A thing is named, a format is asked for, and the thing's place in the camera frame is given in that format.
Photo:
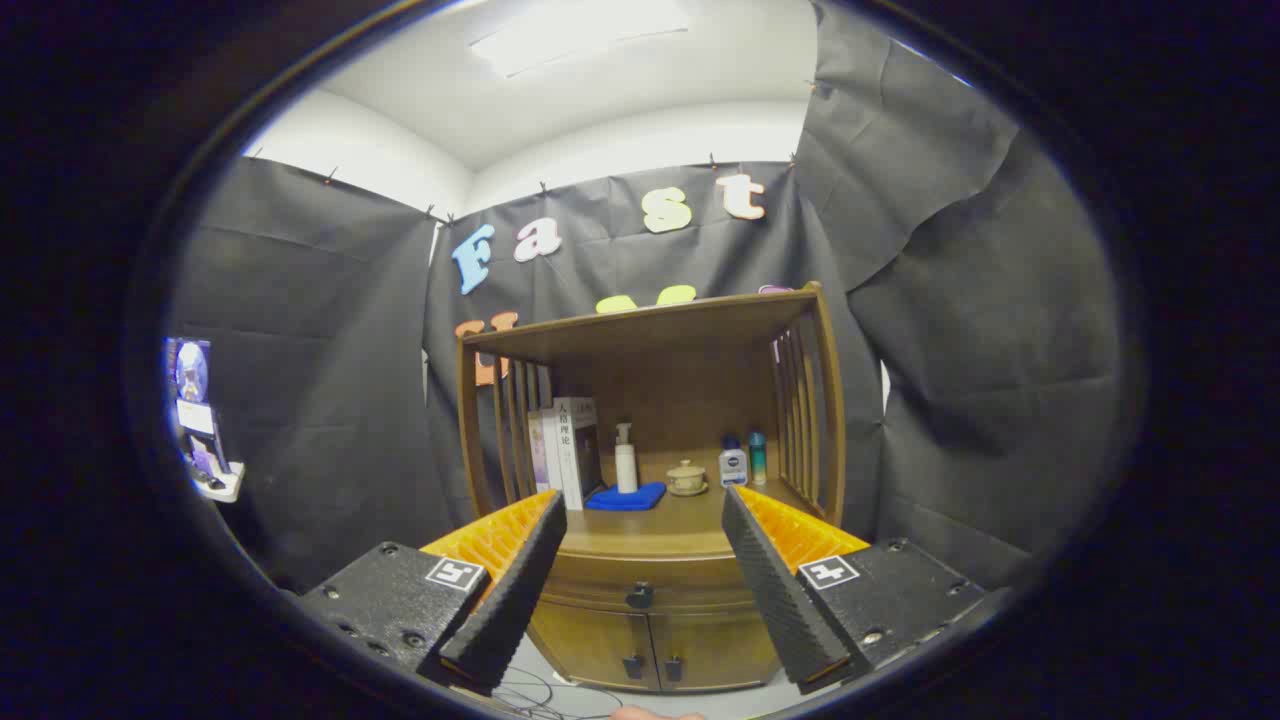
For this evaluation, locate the white book with dark cover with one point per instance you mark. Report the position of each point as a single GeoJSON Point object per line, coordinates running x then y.
{"type": "Point", "coordinates": [578, 450]}

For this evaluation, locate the wooden cabinet with slatted sides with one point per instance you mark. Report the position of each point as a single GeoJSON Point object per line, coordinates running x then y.
{"type": "Point", "coordinates": [680, 390]}

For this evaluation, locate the wooden cabinet door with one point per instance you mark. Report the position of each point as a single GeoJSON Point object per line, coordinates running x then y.
{"type": "Point", "coordinates": [590, 640]}
{"type": "Point", "coordinates": [715, 645]}

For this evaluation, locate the lidded tea cup with saucer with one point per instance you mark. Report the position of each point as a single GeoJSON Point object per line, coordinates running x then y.
{"type": "Point", "coordinates": [686, 478]}

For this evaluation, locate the white lotion bottle blue cap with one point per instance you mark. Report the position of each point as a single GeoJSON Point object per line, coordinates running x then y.
{"type": "Point", "coordinates": [733, 467]}

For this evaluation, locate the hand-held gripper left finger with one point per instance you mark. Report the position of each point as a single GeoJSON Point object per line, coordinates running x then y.
{"type": "Point", "coordinates": [515, 600]}

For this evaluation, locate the blue cloth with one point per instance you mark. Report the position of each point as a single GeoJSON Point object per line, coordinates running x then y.
{"type": "Point", "coordinates": [625, 498]}

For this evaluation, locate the pale purple book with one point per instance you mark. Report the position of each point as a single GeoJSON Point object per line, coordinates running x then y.
{"type": "Point", "coordinates": [536, 455]}

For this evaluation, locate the white pump bottle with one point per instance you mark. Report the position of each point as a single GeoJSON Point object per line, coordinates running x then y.
{"type": "Point", "coordinates": [626, 470]}

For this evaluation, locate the teal bottle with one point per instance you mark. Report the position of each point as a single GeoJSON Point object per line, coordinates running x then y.
{"type": "Point", "coordinates": [758, 462]}

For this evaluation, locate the wooden countertop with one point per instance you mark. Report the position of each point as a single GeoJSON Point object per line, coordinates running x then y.
{"type": "Point", "coordinates": [680, 520]}

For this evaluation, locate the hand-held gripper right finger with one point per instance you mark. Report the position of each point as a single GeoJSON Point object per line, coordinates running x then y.
{"type": "Point", "coordinates": [775, 590]}

